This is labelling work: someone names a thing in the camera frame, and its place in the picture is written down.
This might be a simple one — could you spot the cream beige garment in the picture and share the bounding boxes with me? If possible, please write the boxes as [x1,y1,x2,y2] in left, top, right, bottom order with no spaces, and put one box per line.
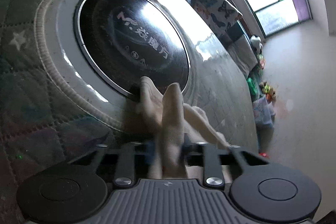
[138,76,231,179]

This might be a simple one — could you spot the clear plastic storage box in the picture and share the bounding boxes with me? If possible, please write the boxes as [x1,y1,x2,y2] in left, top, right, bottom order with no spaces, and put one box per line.
[252,96,275,127]

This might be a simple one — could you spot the grey quilted star table cover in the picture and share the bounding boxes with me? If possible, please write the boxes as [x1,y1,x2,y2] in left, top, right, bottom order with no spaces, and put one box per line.
[1,0,258,223]

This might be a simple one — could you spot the colourful plush toys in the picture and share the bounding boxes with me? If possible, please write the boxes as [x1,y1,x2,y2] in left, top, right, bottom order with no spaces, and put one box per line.
[257,53,276,103]

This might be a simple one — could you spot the grey plain cushion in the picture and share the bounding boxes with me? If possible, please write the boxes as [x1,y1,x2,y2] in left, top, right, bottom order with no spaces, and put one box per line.
[227,35,257,79]

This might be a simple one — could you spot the black round induction cooktop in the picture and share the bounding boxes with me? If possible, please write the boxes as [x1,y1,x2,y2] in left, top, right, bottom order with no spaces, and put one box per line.
[73,0,190,101]

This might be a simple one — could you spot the black white plush toy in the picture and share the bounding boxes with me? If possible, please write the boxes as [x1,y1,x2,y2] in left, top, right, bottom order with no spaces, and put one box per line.
[250,35,263,54]

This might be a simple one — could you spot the upright butterfly cushion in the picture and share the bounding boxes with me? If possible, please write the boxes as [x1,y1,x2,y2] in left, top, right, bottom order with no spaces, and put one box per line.
[193,0,243,38]

